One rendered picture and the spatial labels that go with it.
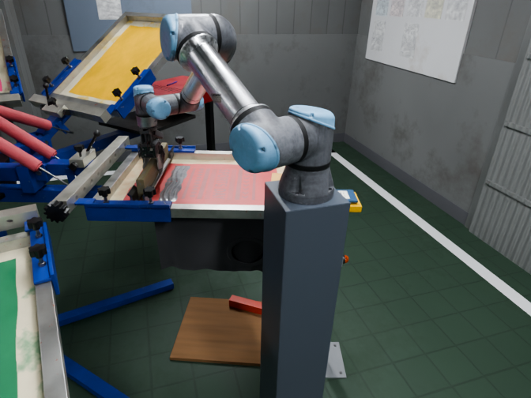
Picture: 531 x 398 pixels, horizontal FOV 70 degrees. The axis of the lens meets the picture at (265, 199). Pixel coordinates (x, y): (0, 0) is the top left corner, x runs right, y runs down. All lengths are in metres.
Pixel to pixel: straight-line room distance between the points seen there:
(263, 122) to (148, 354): 1.63
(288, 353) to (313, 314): 0.16
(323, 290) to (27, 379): 0.75
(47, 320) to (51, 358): 0.12
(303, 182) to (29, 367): 0.74
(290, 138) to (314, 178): 0.15
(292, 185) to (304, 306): 0.38
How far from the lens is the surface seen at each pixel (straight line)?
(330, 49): 4.79
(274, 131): 0.86
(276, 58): 4.55
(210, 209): 1.39
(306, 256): 1.05
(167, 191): 1.60
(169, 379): 2.12
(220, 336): 2.24
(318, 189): 0.98
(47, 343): 1.01
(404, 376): 2.23
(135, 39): 2.63
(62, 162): 1.80
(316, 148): 0.93
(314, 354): 1.35
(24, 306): 1.19
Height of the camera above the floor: 1.67
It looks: 28 degrees down
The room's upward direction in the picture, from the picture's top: 1 degrees clockwise
